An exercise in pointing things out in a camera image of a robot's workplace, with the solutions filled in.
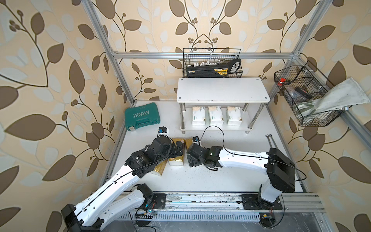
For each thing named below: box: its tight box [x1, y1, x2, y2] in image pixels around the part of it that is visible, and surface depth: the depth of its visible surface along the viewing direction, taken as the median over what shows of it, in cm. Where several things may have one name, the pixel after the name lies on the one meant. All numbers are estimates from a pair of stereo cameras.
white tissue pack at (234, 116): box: [226, 106, 243, 127], surface depth 98 cm
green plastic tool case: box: [124, 102, 161, 131], surface depth 107 cm
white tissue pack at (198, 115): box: [192, 106, 206, 126], surface depth 99 cm
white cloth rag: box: [297, 76, 371, 116], surface depth 62 cm
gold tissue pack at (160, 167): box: [149, 158, 169, 177], surface depth 82 cm
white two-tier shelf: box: [176, 77, 271, 134], surface depth 82 cm
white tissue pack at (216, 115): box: [207, 106, 224, 126], surface depth 98 cm
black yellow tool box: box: [185, 58, 242, 78], surface depth 84 cm
